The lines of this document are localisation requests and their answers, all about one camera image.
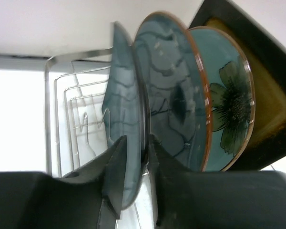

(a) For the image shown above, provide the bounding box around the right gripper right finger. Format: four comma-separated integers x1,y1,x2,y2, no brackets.
149,135,286,229

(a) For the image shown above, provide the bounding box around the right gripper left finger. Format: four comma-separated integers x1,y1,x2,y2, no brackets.
0,136,127,229

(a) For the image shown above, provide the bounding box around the square dark teal plate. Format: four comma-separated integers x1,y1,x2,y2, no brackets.
102,21,147,209

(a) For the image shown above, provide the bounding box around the square brown yellow plate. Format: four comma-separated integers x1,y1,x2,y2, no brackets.
190,0,286,170

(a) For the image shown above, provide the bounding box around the round dark teal plate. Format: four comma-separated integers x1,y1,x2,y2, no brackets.
134,11,212,172

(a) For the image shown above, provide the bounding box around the light green flower plate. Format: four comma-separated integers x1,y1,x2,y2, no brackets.
189,26,255,172

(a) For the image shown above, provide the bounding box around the metal wire dish rack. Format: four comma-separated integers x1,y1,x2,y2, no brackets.
44,48,112,177

